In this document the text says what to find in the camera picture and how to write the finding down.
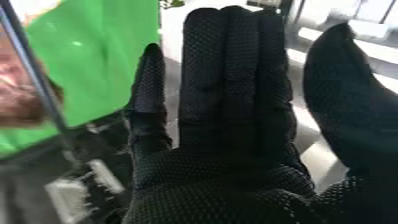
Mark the person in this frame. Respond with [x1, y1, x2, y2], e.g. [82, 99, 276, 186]
[0, 23, 66, 129]

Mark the black stand pole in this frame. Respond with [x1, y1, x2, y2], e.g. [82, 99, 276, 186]
[0, 6, 77, 158]

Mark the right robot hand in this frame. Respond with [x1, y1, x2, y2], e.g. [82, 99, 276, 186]
[121, 4, 398, 224]

